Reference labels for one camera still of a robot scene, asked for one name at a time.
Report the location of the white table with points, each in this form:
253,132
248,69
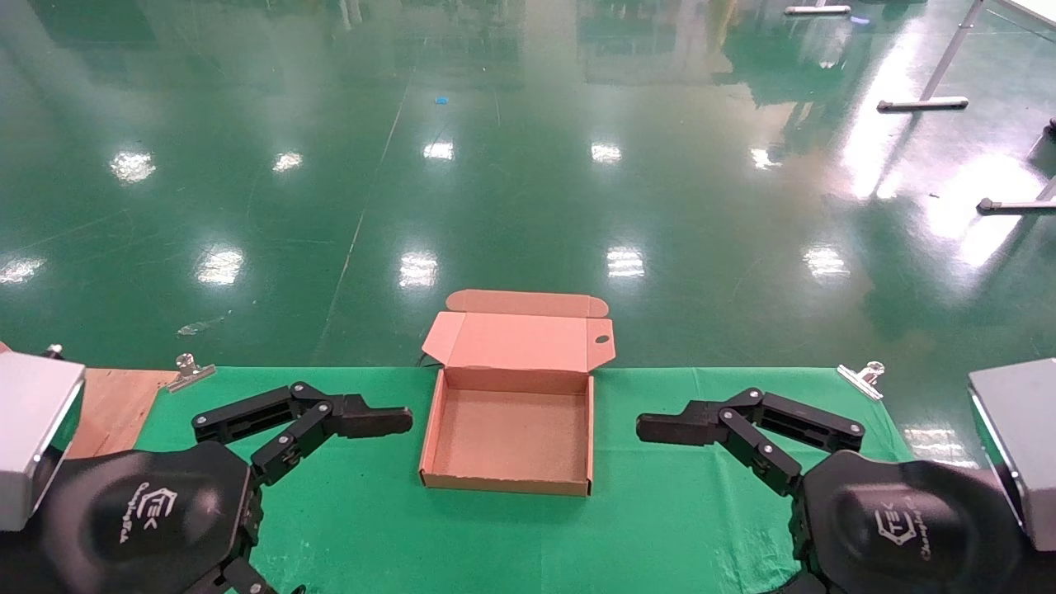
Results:
1035,10

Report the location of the green table cloth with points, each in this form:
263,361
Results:
511,536

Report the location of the brown wooden board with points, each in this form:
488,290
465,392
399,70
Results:
115,408

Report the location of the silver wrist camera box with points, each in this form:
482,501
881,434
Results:
1023,445
33,429

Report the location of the silver metal binder clip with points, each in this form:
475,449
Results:
862,379
191,373

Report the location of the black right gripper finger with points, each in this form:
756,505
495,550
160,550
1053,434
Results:
685,422

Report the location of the open brown cardboard box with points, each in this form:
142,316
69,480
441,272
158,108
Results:
511,437

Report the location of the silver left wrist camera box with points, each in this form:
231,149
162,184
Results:
33,429

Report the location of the grey metal table leg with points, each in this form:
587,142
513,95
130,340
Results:
817,10
922,104
1015,205

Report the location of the clear plastic floor scrap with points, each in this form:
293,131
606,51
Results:
194,328

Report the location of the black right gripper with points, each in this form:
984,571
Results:
907,528

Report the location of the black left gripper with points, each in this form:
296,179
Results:
148,511

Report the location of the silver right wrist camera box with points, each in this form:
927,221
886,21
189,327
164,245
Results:
1023,445

